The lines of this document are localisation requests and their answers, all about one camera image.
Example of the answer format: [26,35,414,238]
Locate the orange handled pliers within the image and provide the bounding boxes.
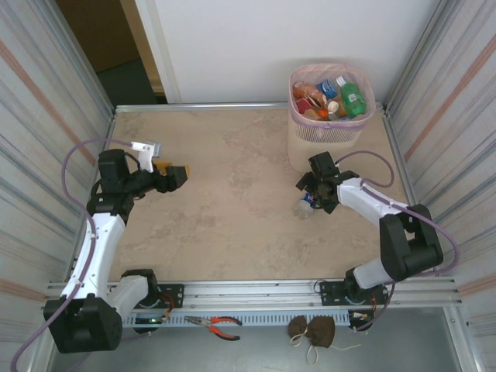
[184,315,243,342]

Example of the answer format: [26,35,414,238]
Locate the aluminium table edge rail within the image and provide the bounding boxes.
[114,102,292,114]

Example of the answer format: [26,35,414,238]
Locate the brown cloth pouch with string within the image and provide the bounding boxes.
[287,315,361,366]

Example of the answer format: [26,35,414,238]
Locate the white slotted cable duct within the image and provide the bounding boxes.
[57,311,352,327]

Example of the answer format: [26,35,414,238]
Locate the small control board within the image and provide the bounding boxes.
[347,309,376,332]
[133,315,168,335]

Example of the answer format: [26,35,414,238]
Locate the white door frame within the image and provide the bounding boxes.
[133,0,183,105]

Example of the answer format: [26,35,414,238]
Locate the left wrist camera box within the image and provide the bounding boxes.
[130,140,163,174]

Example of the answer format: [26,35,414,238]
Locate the beige ribbed waste bin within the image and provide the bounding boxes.
[287,61,376,174]

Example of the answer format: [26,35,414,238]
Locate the blue label white cap bottle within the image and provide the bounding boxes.
[315,78,338,100]

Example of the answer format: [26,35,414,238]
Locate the purple plastic bin liner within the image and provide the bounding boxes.
[288,61,376,133]

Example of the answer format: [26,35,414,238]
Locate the blue cap cola logo bottle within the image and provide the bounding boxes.
[293,191,323,221]

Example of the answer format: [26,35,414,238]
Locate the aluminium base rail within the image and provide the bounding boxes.
[40,275,464,311]

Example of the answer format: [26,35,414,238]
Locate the green soda bottle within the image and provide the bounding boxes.
[335,75,368,119]

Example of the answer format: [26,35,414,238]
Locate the red gold label tea bottle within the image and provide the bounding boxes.
[292,80,325,102]

